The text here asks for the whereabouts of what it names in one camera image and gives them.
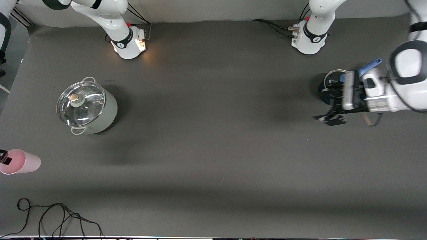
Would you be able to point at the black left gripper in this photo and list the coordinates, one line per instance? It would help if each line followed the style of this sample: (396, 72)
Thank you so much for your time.
(359, 102)

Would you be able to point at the pink plastic cup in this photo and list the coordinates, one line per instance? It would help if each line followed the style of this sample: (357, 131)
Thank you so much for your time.
(23, 163)

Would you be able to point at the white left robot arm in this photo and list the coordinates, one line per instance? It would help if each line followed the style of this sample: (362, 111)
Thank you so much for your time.
(312, 40)

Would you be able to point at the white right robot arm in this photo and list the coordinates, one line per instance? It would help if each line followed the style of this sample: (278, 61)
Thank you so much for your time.
(113, 20)

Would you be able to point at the glass lid with blue knob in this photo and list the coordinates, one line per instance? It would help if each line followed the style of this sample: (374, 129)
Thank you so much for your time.
(333, 76)

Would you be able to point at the dark blue saucepan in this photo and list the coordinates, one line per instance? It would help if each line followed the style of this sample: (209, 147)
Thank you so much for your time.
(370, 66)

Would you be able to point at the glass lid with copper knob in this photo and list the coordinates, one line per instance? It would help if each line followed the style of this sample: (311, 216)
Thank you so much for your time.
(88, 106)

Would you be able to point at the dark grey table mat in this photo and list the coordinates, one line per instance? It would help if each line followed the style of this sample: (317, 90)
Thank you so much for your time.
(213, 150)

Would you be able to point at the aluminium profile rail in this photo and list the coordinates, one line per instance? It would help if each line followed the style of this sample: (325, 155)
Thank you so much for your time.
(23, 18)

